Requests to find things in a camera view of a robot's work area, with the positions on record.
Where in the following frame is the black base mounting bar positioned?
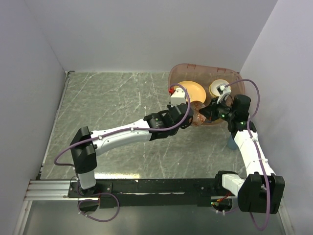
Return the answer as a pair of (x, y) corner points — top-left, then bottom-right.
(68, 177), (234, 209)

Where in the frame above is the blue plastic cup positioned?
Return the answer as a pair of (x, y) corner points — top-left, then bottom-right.
(227, 136), (238, 150)

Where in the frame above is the translucent pink plastic bin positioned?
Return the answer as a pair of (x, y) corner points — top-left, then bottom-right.
(167, 63), (246, 127)

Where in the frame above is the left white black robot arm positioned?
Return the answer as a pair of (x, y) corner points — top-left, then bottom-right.
(70, 104), (193, 197)

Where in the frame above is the yellow orange plate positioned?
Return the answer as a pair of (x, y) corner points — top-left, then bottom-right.
(179, 81), (206, 103)

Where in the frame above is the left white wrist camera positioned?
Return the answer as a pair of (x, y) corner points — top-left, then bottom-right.
(170, 87), (186, 107)

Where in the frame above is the white bowl orange rim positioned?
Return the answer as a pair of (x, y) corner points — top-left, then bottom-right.
(209, 79), (229, 98)

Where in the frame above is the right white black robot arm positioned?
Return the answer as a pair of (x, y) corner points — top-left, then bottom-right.
(199, 94), (285, 214)

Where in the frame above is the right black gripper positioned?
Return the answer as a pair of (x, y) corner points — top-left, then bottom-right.
(199, 96), (235, 122)

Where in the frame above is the red orange patterned bowl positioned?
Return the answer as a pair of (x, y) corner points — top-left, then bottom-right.
(191, 101), (206, 126)

